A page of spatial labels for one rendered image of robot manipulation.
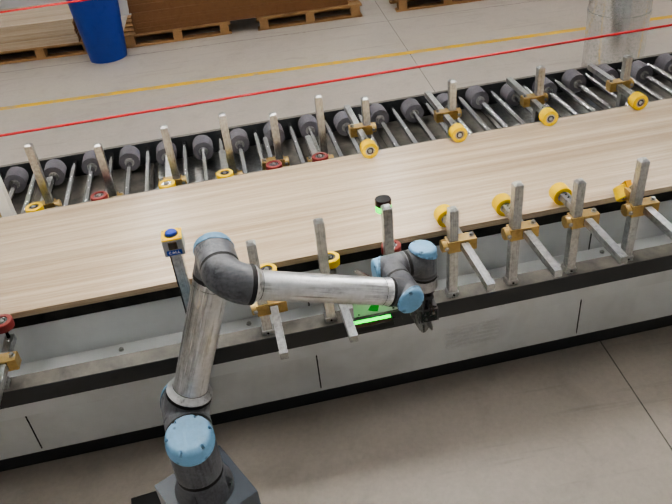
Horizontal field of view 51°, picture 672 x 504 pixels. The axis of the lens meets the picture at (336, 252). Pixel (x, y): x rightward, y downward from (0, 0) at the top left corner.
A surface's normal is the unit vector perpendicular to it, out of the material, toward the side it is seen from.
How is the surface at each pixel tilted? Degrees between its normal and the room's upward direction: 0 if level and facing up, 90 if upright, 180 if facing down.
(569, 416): 0
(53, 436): 90
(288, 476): 0
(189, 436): 5
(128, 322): 90
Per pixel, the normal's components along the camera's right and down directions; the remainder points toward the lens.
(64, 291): -0.09, -0.81
